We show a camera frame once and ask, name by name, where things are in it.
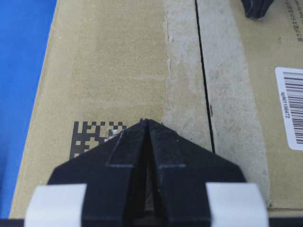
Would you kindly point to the brown cardboard box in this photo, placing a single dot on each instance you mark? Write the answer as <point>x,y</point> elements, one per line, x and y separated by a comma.
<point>204,68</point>

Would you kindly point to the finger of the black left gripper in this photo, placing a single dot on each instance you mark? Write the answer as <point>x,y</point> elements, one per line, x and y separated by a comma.
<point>256,9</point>

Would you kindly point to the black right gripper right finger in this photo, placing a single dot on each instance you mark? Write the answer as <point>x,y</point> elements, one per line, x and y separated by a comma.
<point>197,188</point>

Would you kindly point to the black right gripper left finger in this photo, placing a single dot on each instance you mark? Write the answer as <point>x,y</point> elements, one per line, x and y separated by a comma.
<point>100,188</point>

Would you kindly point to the blue table cloth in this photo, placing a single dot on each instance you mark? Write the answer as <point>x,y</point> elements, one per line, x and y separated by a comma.
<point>24,31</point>

